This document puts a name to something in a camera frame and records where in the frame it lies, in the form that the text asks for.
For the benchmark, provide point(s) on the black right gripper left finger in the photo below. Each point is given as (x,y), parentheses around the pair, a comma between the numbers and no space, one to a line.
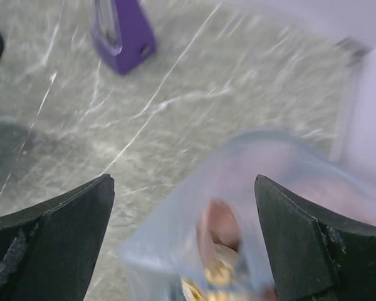
(49,251)

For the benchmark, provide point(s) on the purple metronome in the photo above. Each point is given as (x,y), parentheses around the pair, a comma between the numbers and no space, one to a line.
(122,34)

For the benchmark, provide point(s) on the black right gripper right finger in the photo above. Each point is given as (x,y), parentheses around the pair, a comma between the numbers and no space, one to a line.
(314,253)

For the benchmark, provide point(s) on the clear bag with trash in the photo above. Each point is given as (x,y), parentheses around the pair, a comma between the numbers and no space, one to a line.
(204,240)

